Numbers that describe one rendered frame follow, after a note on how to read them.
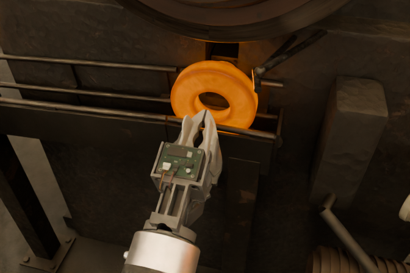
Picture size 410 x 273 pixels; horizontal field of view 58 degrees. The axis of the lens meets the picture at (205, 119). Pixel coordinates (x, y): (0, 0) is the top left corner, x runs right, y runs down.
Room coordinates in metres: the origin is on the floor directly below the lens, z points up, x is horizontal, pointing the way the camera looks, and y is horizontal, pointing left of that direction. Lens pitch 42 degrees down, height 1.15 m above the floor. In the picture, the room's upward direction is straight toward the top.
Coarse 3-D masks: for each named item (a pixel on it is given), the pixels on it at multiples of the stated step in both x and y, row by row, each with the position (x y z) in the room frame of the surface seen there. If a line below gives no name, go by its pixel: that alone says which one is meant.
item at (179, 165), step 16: (160, 144) 0.36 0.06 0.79; (176, 144) 0.36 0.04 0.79; (160, 160) 0.34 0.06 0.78; (176, 160) 0.34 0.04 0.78; (192, 160) 0.33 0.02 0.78; (208, 160) 0.33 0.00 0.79; (160, 176) 0.31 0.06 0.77; (176, 176) 0.31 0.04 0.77; (192, 176) 0.31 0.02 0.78; (208, 176) 0.35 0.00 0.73; (160, 192) 0.30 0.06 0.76; (176, 192) 0.30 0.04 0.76; (192, 192) 0.31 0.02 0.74; (208, 192) 0.33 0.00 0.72; (160, 208) 0.29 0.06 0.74; (176, 208) 0.29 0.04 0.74; (160, 224) 0.27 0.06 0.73; (176, 224) 0.25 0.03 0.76; (192, 240) 0.25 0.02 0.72
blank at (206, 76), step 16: (192, 64) 0.54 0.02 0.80; (208, 64) 0.52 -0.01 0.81; (224, 64) 0.52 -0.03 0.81; (176, 80) 0.52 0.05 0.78; (192, 80) 0.51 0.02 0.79; (208, 80) 0.50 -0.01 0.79; (224, 80) 0.50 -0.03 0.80; (240, 80) 0.50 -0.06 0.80; (176, 96) 0.52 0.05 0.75; (192, 96) 0.51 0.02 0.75; (224, 96) 0.50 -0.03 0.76; (240, 96) 0.49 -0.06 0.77; (256, 96) 0.50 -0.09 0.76; (176, 112) 0.52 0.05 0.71; (192, 112) 0.51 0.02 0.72; (224, 112) 0.52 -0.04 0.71; (240, 112) 0.49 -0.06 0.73
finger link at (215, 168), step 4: (216, 140) 0.41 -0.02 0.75; (216, 144) 0.40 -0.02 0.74; (216, 148) 0.40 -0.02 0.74; (216, 152) 0.39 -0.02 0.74; (220, 152) 0.39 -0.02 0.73; (216, 156) 0.38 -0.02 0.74; (220, 156) 0.39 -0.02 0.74; (216, 160) 0.38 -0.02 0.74; (220, 160) 0.38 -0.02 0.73; (212, 164) 0.37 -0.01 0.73; (216, 164) 0.37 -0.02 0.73; (220, 164) 0.37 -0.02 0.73; (212, 168) 0.36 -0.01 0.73; (216, 168) 0.36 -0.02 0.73; (220, 168) 0.36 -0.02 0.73; (212, 172) 0.36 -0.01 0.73; (216, 172) 0.36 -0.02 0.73; (220, 172) 0.37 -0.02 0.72; (212, 176) 0.36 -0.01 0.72; (216, 176) 0.36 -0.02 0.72; (212, 180) 0.35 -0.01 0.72; (216, 180) 0.35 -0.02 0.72; (212, 184) 0.35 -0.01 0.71; (216, 184) 0.34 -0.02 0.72
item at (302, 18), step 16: (128, 0) 0.51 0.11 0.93; (320, 0) 0.44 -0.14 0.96; (336, 0) 0.44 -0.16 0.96; (144, 16) 0.50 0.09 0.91; (160, 16) 0.49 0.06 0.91; (288, 16) 0.45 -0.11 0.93; (304, 16) 0.45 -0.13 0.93; (320, 16) 0.44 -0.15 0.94; (176, 32) 0.49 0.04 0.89; (192, 32) 0.48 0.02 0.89; (208, 32) 0.48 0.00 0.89; (224, 32) 0.47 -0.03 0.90; (240, 32) 0.47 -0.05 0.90; (256, 32) 0.46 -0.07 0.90; (272, 32) 0.45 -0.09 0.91; (288, 32) 0.45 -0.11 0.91
